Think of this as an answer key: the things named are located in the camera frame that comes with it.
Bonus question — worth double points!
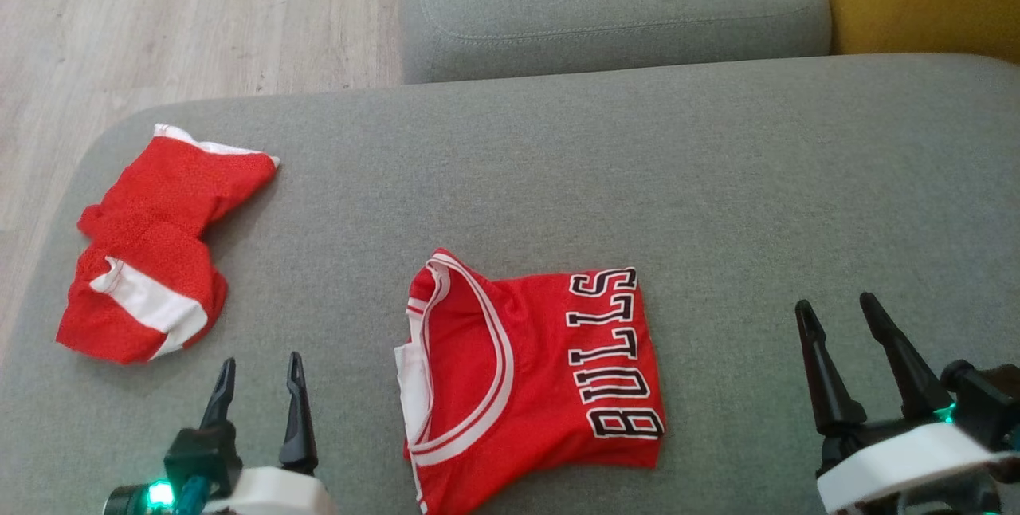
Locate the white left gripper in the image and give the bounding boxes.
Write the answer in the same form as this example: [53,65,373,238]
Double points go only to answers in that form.
[198,352,339,515]

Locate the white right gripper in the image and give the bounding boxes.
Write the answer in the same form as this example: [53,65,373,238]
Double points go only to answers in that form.
[794,293,1011,514]

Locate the red and white shorts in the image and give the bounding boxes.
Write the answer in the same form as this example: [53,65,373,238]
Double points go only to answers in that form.
[56,124,281,364]

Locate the red Bulls basketball jersey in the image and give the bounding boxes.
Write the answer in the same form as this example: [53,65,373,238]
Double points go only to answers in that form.
[394,248,666,515]

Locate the grey fabric sofa seat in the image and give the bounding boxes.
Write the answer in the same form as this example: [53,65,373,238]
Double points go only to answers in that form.
[0,53,1020,515]

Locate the grey fabric sofa cushion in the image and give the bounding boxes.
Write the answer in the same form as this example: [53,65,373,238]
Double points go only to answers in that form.
[398,0,834,85]

